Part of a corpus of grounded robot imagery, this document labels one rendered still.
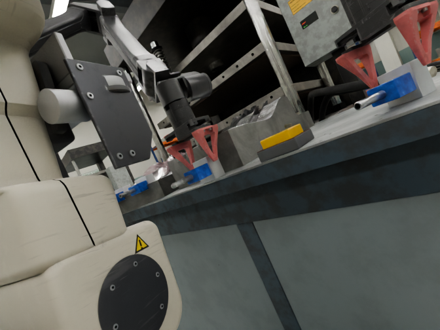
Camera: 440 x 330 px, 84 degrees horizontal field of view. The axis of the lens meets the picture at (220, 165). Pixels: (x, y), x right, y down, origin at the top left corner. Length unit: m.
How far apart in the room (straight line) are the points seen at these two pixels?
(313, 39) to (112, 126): 1.15
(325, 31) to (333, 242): 1.05
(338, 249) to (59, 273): 0.44
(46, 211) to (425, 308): 0.56
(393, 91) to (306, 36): 1.00
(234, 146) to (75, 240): 0.37
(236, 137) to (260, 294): 0.41
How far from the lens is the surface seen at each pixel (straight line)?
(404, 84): 0.45
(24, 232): 0.32
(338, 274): 0.56
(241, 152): 0.57
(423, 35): 0.47
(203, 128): 0.51
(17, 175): 0.37
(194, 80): 0.59
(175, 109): 0.55
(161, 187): 0.75
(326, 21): 1.38
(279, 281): 0.65
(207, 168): 0.53
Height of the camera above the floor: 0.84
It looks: 2 degrees down
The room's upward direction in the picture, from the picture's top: 24 degrees counter-clockwise
